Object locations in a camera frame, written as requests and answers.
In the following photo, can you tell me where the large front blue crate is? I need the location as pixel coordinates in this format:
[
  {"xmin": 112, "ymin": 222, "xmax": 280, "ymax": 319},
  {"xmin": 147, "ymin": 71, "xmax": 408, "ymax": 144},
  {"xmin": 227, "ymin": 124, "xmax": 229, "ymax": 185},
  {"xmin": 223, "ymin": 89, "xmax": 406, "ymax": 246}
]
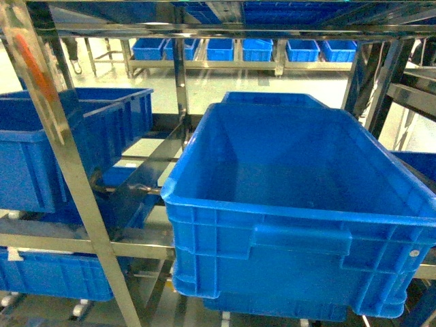
[{"xmin": 161, "ymin": 103, "xmax": 435, "ymax": 322}]

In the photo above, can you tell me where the rear left blue crate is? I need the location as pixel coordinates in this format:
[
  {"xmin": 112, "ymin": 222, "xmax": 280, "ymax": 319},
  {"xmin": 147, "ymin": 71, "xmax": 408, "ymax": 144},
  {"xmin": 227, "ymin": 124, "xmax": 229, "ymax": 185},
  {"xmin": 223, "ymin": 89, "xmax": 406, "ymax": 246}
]
[{"xmin": 56, "ymin": 87, "xmax": 153, "ymax": 152}]

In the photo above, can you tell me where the stainless steel shelf frame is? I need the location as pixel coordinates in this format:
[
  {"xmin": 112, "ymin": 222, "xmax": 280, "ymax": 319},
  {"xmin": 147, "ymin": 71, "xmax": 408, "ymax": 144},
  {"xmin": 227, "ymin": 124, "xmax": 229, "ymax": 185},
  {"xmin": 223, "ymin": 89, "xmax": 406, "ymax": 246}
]
[{"xmin": 1, "ymin": 1, "xmax": 435, "ymax": 326}]

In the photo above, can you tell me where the left blue crate on shelf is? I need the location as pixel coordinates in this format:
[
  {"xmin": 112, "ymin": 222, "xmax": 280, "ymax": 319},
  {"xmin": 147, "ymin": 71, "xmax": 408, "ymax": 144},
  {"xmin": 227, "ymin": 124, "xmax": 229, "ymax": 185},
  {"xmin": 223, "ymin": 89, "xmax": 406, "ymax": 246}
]
[{"xmin": 0, "ymin": 97, "xmax": 127, "ymax": 214}]

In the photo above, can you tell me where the right edge blue crate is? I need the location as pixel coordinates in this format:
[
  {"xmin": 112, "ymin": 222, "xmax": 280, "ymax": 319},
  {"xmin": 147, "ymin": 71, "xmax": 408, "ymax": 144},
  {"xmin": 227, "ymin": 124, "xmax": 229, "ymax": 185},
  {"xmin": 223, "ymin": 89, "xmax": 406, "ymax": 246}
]
[{"xmin": 391, "ymin": 151, "xmax": 436, "ymax": 181}]

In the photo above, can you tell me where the lower left blue crate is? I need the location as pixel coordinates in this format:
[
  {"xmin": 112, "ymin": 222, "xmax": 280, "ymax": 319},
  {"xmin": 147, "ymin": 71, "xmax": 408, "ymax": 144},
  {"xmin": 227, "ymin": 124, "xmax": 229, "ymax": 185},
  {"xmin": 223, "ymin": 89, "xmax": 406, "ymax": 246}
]
[{"xmin": 1, "ymin": 247, "xmax": 114, "ymax": 302}]

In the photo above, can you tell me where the person in dark trousers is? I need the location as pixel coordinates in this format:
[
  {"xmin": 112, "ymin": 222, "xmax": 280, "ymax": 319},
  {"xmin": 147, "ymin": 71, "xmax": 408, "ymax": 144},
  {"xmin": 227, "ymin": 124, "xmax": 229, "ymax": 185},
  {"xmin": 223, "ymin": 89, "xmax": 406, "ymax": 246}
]
[{"xmin": 62, "ymin": 37, "xmax": 82, "ymax": 75}]

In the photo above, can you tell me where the distant steel rack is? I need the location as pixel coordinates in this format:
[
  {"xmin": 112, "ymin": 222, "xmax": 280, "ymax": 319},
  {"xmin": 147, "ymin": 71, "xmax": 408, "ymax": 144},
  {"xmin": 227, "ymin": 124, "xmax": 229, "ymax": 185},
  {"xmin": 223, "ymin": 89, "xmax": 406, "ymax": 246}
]
[{"xmin": 84, "ymin": 37, "xmax": 352, "ymax": 78}]

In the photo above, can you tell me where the distant blue bin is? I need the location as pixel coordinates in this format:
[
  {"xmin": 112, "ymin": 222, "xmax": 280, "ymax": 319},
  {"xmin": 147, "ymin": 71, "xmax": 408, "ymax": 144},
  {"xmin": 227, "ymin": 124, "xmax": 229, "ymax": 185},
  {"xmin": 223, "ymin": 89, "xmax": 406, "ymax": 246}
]
[
  {"xmin": 206, "ymin": 39, "xmax": 234, "ymax": 61},
  {"xmin": 242, "ymin": 39, "xmax": 273, "ymax": 62},
  {"xmin": 286, "ymin": 40, "xmax": 320, "ymax": 62},
  {"xmin": 132, "ymin": 38, "xmax": 167, "ymax": 61},
  {"xmin": 318, "ymin": 40, "xmax": 357, "ymax": 63},
  {"xmin": 163, "ymin": 39, "xmax": 200, "ymax": 61}
]

